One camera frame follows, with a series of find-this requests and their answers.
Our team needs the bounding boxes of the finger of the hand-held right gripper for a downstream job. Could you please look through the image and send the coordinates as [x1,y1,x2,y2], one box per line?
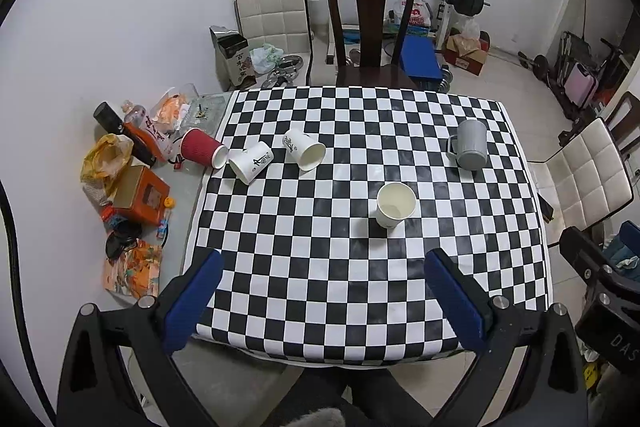
[559,226,625,282]

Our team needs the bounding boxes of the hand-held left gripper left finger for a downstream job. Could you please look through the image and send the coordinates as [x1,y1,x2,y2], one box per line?
[57,248,226,427]

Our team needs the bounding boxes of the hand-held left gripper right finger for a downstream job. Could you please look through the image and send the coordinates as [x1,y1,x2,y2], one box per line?
[424,248,589,427]

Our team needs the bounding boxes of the plain white paper cup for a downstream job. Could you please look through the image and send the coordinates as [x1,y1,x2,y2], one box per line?
[375,182,417,229]

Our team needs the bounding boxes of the white printed paper cup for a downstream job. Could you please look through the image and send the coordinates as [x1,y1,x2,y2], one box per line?
[228,143,275,186]
[282,129,327,172]

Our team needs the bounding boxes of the red ribbed paper cup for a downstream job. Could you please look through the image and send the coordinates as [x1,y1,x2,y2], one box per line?
[180,127,230,170]

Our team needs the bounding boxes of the colourful orange packet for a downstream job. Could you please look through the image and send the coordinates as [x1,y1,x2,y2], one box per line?
[103,239,164,300]

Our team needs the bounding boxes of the white padded chair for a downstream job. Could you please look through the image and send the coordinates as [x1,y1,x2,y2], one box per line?
[235,0,315,86]
[527,117,635,249]

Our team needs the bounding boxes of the black round case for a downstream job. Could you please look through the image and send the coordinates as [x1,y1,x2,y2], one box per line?
[105,222,142,261]

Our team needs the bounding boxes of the orange cardboard box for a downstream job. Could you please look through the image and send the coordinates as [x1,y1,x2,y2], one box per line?
[111,165,171,228]

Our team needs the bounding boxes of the black white checkered tablecloth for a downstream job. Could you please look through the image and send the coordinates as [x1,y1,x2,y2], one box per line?
[181,86,555,366]

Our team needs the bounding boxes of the grey plastic mug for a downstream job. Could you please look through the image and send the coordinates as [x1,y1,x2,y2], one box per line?
[446,119,488,170]

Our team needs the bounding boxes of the grey fuzzy slipper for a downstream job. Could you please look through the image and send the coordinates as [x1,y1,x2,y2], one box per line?
[282,406,347,427]

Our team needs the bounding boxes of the yellow plastic bag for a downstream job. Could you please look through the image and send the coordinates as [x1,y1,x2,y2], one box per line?
[80,133,136,206]

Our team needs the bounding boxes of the pink suitcase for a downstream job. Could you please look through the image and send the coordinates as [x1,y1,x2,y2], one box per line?
[563,62,599,106]

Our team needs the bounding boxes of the clear labelled water bottle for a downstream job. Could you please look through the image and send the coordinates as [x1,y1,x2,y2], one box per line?
[121,101,177,160]

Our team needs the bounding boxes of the clear bag with orange contents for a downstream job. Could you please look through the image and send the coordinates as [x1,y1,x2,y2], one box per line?
[150,83,202,136]

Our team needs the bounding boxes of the black dumbbell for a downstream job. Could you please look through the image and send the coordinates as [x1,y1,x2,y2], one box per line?
[517,51,551,80]

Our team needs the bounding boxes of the black folding trolley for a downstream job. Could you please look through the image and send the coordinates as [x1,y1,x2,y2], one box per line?
[547,29,632,120]

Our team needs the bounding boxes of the black cylindrical bottle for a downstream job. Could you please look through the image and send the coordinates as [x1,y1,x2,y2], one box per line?
[93,102,157,166]

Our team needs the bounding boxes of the brown cardboard box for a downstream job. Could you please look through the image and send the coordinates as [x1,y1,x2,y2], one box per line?
[444,34,491,76]

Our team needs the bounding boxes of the printed tea box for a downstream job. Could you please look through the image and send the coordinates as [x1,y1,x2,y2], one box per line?
[209,26,257,90]

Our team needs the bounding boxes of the silver weight plates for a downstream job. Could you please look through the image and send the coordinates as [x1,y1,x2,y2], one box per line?
[261,55,307,88]

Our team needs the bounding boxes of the clear crumpled plastic bag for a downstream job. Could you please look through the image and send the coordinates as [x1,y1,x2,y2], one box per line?
[452,17,482,42]

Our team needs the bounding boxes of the white green plastic bag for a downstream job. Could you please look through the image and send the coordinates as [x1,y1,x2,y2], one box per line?
[249,43,288,74]

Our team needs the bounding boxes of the dark wooden chair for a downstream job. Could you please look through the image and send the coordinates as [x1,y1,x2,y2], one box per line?
[327,0,420,90]

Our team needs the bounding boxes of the red white plastic bag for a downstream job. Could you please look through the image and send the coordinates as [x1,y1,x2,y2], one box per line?
[389,0,433,30]

